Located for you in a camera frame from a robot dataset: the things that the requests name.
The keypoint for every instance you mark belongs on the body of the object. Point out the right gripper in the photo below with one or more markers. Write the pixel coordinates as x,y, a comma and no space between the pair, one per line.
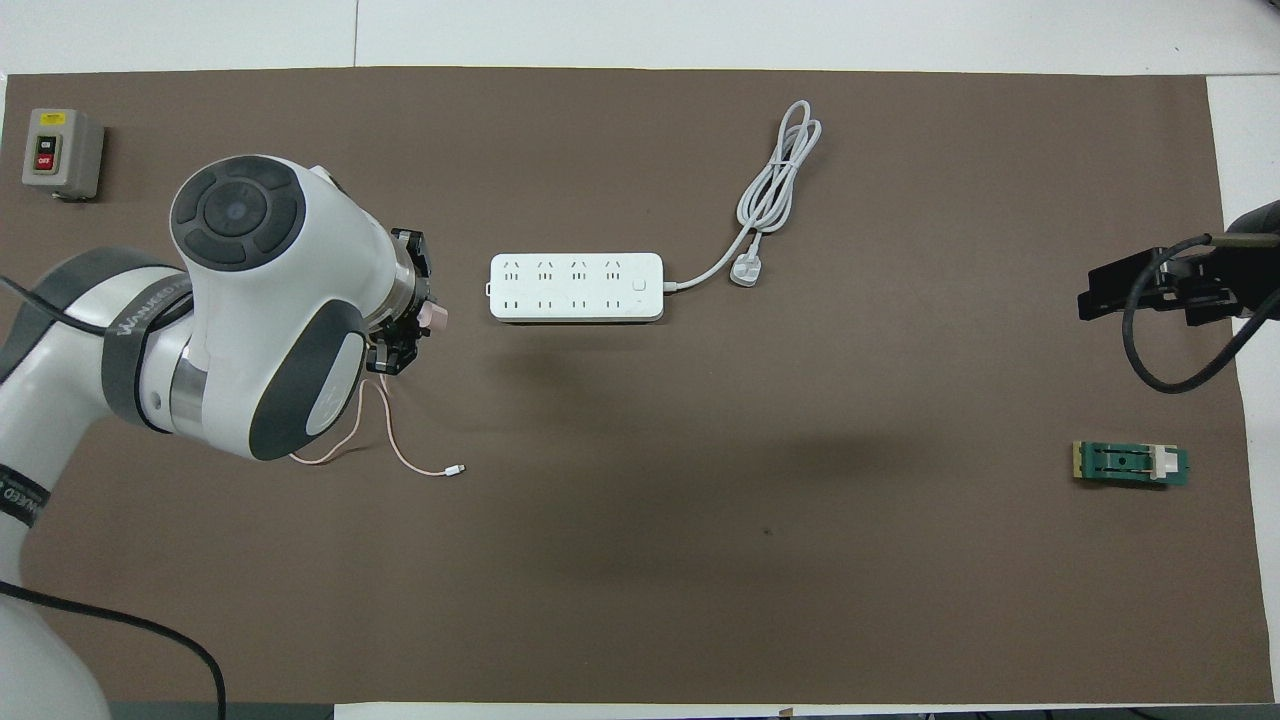
1225,285

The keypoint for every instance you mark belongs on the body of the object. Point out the pink charger plug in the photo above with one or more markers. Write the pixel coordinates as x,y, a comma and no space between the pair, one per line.
436,317

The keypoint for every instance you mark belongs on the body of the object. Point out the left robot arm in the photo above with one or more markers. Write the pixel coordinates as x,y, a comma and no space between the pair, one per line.
270,290

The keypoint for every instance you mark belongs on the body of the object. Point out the white power strip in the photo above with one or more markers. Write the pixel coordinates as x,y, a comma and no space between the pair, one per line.
575,290

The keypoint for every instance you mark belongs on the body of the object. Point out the green circuit board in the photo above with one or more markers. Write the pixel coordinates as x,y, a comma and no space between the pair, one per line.
1125,463

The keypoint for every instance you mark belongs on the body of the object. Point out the grey switch box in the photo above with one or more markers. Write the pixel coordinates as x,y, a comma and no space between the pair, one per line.
62,152

